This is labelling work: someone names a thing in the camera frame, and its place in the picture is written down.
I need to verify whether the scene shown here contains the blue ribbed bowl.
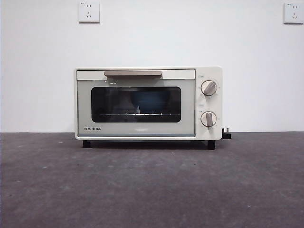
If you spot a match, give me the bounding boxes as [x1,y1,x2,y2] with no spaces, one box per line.
[130,93,168,113]

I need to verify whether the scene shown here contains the oven door with beige handle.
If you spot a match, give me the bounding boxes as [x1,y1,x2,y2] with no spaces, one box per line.
[76,68,196,139]

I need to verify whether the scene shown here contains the white Toshiba toaster oven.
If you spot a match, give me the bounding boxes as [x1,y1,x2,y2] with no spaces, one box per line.
[74,66,224,151]

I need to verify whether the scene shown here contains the beige timer knob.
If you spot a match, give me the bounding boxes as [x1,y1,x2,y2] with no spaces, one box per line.
[200,111,218,127]

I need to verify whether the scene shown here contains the beige temperature knob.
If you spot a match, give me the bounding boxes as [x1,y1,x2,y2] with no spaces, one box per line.
[200,80,218,96]

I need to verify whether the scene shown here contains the metal wire oven rack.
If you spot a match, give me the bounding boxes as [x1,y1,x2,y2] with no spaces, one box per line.
[98,112,181,117]

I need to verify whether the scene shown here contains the white wall socket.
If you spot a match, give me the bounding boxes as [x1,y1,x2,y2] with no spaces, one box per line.
[283,2,304,25]
[78,0,100,24]

